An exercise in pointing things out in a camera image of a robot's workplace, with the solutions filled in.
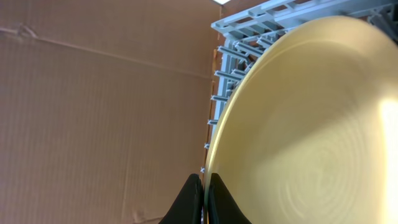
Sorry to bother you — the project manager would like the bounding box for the brown cardboard wall panel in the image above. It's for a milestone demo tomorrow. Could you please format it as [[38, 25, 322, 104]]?
[[1, 0, 220, 223]]

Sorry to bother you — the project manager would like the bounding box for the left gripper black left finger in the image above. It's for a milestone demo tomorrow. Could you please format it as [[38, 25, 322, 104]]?
[[159, 174, 203, 224]]

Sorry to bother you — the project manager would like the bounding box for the yellow round plate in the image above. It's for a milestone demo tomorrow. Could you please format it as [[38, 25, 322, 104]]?
[[205, 16, 397, 223]]

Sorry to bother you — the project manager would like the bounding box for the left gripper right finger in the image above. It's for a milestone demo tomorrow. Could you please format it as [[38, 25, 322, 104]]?
[[207, 173, 251, 224]]

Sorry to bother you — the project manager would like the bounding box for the grey plastic dish rack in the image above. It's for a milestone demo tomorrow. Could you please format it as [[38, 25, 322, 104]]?
[[206, 1, 397, 174]]

